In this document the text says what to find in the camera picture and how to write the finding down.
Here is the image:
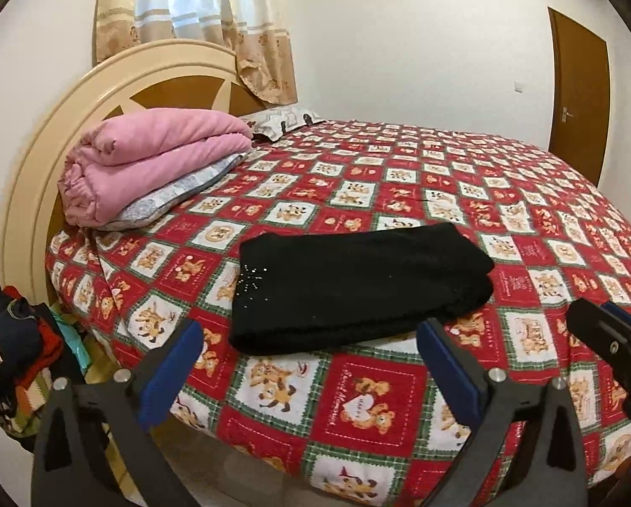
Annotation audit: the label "grey patterned pillow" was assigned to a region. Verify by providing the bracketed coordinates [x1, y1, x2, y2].
[95, 152, 248, 231]

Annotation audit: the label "cream round headboard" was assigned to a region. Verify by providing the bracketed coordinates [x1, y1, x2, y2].
[0, 39, 266, 303]

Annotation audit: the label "brown wooden door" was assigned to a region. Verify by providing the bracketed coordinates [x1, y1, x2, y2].
[549, 9, 611, 184]

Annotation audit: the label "beige window curtain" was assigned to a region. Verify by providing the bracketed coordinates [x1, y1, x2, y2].
[93, 0, 297, 105]

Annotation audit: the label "pile of colourful clothes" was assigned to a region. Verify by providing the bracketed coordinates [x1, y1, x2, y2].
[0, 286, 91, 452]

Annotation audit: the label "black pants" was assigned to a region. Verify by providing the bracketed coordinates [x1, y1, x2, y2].
[228, 223, 494, 357]

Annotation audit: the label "folded pink blanket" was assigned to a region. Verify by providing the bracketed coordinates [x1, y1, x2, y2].
[58, 108, 253, 228]

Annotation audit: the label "white patterned pillow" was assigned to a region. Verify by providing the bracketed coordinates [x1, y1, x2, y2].
[240, 105, 324, 142]

